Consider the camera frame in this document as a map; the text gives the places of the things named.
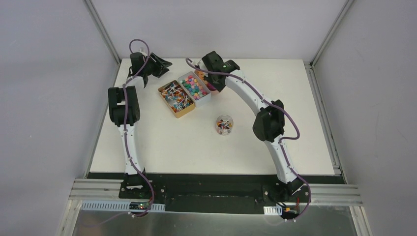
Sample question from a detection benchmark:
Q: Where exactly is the yellow tin of lollipops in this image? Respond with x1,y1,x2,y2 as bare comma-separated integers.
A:
157,81,195,118

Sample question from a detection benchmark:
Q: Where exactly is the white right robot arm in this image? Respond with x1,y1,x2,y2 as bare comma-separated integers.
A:
195,51,304,202

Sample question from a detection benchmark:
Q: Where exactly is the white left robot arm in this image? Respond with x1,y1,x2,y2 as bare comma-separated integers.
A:
108,52,172,199

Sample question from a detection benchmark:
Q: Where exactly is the pink tin of gummy candies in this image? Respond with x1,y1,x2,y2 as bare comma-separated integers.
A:
194,70,219,95

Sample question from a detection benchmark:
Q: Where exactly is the clear plastic cup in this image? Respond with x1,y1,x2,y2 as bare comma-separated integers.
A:
215,115,234,136

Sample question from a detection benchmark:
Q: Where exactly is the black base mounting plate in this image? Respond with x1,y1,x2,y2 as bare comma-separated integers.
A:
87,172,344,217

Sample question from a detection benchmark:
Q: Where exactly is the left controller board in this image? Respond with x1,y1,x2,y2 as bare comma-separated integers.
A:
129,202,151,211

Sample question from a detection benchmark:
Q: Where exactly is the controller board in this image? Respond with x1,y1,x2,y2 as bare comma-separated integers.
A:
129,202,151,211
281,207,299,220

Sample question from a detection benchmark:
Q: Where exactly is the right controller board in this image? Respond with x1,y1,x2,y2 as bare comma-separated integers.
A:
281,207,299,220

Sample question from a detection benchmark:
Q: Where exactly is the aluminium frame post left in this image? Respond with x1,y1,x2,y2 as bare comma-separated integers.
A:
83,0,121,64

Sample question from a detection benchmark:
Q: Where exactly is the aluminium frame post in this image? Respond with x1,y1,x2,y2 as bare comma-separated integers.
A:
83,0,121,64
309,0,356,68

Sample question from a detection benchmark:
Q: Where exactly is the aluminium frame post right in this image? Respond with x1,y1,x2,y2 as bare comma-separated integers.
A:
309,0,356,68

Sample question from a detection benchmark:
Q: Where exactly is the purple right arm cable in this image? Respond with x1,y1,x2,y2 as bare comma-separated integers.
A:
185,58,312,224

